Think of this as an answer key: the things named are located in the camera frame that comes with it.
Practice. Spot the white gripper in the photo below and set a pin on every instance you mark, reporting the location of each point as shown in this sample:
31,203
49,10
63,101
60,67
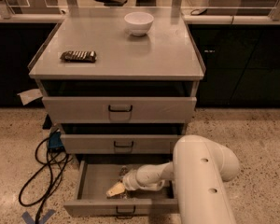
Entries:
130,181

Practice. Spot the clear plastic water bottle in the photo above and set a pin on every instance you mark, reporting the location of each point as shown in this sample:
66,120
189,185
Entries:
123,171

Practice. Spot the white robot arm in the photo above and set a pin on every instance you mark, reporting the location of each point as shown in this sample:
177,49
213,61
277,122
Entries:
200,168

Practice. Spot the bottom grey drawer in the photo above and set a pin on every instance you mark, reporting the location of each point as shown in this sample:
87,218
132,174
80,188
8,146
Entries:
98,174

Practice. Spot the grey drawer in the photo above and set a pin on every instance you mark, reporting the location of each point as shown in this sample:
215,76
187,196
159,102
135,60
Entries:
119,143
98,174
120,109

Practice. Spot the middle grey drawer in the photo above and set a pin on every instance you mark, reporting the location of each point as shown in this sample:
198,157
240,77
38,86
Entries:
119,143

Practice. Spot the top grey drawer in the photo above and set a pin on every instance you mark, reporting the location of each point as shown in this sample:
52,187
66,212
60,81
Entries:
120,109

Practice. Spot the grey drawer cabinet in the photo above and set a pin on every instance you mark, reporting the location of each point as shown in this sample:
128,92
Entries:
162,63

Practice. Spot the blue power box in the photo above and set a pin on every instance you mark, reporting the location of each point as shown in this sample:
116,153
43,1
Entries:
55,143

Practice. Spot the white paper sheet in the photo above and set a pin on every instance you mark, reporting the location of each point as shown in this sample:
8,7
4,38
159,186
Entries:
30,95

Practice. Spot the dark striped snack bar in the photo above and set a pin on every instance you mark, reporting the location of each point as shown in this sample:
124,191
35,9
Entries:
78,56

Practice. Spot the white ceramic bowl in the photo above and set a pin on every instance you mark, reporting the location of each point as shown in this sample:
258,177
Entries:
138,23

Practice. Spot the black chair armrest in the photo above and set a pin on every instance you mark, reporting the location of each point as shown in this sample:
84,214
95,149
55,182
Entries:
113,3

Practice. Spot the long white counter rail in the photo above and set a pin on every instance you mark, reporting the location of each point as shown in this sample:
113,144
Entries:
200,19

